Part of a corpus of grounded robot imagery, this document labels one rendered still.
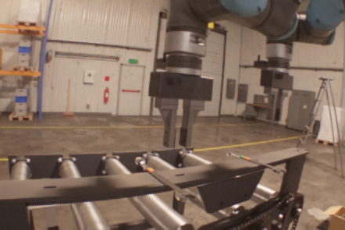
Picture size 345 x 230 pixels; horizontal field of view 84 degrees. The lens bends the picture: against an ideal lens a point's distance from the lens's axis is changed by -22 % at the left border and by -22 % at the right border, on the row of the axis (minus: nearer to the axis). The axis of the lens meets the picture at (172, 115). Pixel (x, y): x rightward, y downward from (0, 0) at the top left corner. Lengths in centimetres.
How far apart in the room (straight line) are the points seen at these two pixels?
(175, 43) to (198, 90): 11
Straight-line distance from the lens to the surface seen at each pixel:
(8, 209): 57
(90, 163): 155
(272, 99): 73
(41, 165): 152
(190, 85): 48
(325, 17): 62
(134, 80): 1026
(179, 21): 48
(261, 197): 129
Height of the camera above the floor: 139
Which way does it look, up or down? 7 degrees down
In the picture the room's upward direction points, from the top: 5 degrees clockwise
